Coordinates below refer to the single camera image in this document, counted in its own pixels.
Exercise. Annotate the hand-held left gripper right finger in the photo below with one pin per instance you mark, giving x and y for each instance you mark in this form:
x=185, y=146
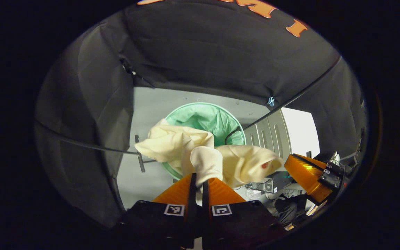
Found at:
x=245, y=225

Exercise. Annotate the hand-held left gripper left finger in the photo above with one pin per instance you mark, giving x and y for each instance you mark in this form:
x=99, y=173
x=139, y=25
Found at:
x=155, y=225

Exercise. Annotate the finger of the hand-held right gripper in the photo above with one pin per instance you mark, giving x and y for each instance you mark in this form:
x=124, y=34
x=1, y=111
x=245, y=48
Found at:
x=304, y=173

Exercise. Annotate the cream button shirt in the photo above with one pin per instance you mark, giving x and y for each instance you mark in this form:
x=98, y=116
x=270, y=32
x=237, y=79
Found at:
x=172, y=142

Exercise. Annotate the green laundry hamper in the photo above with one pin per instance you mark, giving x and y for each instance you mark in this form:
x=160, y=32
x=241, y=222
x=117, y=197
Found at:
x=207, y=119

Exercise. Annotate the grey computer case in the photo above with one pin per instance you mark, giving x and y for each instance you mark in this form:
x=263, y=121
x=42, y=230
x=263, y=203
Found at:
x=267, y=184

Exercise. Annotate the dark cloth bundle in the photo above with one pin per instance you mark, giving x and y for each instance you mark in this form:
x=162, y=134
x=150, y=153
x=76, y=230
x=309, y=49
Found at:
x=290, y=210

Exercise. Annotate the white flat panel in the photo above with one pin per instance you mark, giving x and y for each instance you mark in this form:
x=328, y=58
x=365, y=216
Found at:
x=300, y=132

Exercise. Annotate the grey metal cabinet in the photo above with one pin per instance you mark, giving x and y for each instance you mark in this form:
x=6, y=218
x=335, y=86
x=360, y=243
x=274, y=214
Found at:
x=269, y=133

